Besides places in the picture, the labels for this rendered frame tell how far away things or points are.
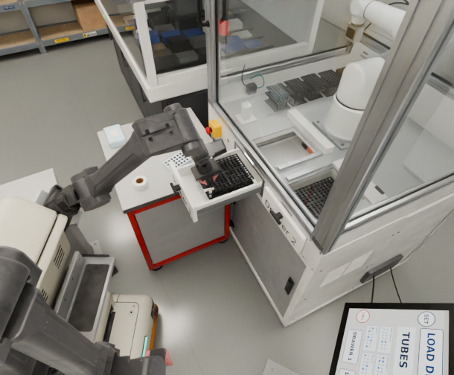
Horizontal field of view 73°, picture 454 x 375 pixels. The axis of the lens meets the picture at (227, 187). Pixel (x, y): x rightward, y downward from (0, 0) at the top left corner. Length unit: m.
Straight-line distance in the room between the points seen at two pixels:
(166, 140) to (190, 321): 1.52
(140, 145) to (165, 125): 0.07
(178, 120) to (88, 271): 0.59
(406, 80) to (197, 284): 1.72
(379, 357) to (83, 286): 0.83
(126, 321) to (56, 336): 1.28
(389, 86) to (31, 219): 0.82
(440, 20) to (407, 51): 0.07
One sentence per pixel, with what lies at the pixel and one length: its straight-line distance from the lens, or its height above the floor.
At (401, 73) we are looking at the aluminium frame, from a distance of 0.72.
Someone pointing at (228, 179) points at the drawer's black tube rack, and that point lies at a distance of 1.38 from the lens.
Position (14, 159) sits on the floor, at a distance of 3.29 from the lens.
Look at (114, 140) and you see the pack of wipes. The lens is 1.81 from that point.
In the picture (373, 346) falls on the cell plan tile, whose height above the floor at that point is 1.05.
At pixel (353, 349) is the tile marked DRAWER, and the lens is 1.01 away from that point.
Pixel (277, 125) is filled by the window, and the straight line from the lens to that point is 1.16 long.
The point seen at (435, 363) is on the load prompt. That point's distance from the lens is 0.92.
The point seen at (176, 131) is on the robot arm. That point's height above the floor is 1.51.
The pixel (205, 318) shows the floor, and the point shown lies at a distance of 2.03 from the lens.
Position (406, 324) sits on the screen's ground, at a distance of 0.98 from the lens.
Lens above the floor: 1.93
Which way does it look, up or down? 50 degrees down
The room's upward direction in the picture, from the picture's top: 1 degrees clockwise
